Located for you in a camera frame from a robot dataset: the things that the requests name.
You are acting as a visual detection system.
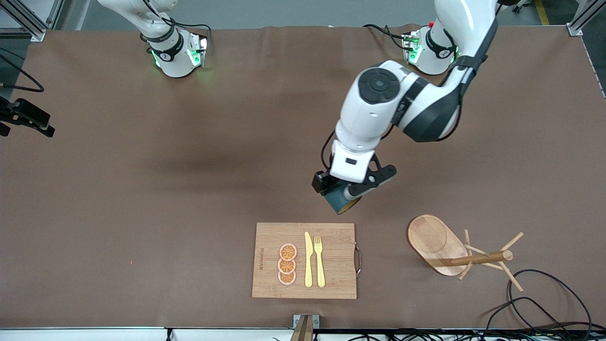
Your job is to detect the dark green cup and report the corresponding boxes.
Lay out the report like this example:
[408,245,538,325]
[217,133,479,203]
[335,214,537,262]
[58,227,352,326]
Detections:
[324,182,363,216]

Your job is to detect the wooden cup tree rack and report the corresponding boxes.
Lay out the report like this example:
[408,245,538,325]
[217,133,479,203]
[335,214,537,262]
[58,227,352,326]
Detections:
[407,214,525,293]

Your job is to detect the yellow plastic knife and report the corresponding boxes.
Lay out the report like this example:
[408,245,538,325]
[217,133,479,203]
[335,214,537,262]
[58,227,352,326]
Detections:
[304,232,314,288]

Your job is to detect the yellow plastic fork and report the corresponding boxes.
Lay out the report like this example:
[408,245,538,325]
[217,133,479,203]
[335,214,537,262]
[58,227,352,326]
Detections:
[314,236,326,288]

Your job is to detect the bamboo cutting board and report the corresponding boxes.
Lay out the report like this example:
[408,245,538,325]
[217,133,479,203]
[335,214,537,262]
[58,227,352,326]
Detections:
[251,222,363,300]

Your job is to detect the brown table cover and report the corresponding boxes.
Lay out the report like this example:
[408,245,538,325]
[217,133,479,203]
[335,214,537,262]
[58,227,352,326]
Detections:
[0,25,606,330]

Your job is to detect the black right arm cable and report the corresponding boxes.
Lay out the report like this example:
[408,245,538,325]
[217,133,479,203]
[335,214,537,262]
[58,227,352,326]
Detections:
[0,53,44,94]

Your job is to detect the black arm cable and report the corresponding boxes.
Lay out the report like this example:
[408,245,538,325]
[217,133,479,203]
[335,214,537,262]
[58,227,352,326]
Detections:
[0,53,44,94]
[321,130,338,173]

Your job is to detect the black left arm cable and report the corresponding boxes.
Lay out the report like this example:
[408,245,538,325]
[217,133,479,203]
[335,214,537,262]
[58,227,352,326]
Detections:
[321,130,338,173]

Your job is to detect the aluminium frame post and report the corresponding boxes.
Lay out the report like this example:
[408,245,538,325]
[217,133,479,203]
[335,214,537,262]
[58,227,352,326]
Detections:
[0,0,64,41]
[567,0,606,36]

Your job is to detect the metal table edge bracket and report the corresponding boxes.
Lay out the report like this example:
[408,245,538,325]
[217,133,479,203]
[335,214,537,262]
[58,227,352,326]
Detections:
[290,314,320,341]

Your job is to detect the black left base cable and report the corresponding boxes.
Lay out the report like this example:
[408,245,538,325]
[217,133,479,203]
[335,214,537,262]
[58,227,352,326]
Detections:
[362,24,409,50]

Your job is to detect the black base cable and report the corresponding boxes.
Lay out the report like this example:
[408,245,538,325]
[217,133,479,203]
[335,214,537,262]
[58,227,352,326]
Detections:
[362,24,409,50]
[140,0,212,55]

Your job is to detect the black right base cable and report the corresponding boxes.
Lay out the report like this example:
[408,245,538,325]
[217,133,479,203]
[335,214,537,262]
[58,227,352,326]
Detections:
[140,0,212,55]

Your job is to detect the black loose cable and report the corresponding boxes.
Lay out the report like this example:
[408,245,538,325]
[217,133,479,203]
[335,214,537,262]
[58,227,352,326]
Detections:
[508,269,593,334]
[483,297,576,341]

